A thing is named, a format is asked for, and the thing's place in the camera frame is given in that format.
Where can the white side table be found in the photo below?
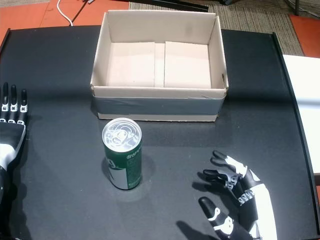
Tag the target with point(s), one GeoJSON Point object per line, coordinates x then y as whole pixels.
{"type": "Point", "coordinates": [305, 85]}

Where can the black flat bar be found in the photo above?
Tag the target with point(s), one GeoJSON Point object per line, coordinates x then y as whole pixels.
{"type": "Point", "coordinates": [175, 5]}

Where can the open cardboard box grey tape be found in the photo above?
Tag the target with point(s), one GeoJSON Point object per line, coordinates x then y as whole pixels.
{"type": "Point", "coordinates": [160, 107]}

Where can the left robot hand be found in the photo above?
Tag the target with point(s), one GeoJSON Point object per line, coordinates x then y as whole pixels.
{"type": "Point", "coordinates": [13, 140]}

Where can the green drink can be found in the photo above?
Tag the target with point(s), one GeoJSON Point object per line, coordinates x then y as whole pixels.
{"type": "Point", "coordinates": [122, 162]}

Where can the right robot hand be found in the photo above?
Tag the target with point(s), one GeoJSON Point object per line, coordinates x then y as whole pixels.
{"type": "Point", "coordinates": [260, 207]}

